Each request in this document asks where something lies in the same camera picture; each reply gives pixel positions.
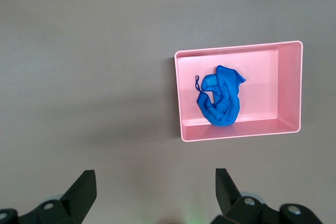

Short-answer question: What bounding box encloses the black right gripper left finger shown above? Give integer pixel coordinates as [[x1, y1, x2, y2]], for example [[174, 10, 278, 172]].
[[0, 170, 97, 224]]

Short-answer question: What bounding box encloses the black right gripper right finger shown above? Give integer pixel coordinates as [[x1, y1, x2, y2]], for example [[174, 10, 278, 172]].
[[209, 168, 323, 224]]

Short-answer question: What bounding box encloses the blue cloth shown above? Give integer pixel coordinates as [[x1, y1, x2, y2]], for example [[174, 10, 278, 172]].
[[194, 65, 247, 127]]

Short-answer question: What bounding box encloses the pink plastic box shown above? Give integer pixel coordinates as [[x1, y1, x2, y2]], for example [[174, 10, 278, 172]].
[[174, 40, 304, 143]]

